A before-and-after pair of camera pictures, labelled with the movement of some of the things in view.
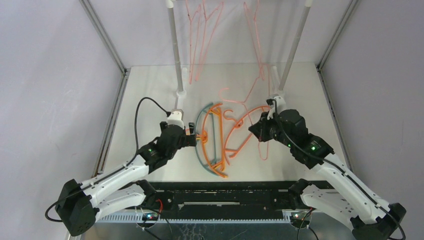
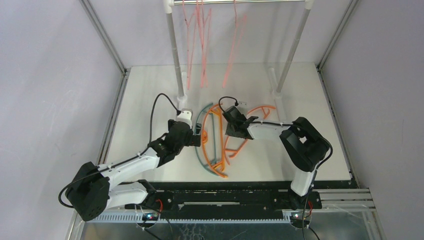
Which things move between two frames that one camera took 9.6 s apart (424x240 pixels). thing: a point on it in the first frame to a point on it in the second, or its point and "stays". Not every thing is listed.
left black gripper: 188,140 stays
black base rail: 229,198 stays
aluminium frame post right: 343,21 stays
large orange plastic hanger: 237,151 stays
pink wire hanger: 220,6 to 204,29
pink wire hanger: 259,60 to 235,20
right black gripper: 262,128 to 236,122
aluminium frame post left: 99,162 stays
